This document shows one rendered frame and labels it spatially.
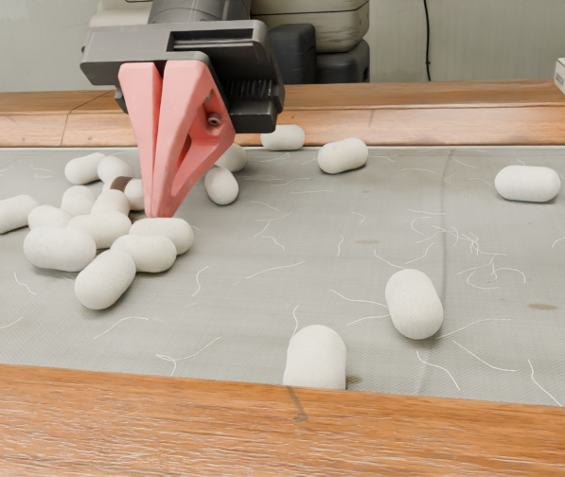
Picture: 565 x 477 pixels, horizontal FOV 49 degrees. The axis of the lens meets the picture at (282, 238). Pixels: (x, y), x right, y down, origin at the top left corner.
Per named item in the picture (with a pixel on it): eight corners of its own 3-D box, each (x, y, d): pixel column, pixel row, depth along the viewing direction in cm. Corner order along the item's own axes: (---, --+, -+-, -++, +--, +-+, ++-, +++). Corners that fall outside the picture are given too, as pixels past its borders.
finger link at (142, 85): (228, 190, 27) (256, 26, 31) (82, 187, 29) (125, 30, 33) (260, 250, 33) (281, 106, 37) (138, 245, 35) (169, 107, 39)
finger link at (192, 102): (177, 189, 28) (211, 27, 32) (36, 187, 29) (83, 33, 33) (219, 248, 34) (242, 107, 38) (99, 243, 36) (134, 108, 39)
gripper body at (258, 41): (259, 47, 31) (277, -61, 33) (74, 53, 33) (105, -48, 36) (283, 122, 36) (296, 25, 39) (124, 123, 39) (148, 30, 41)
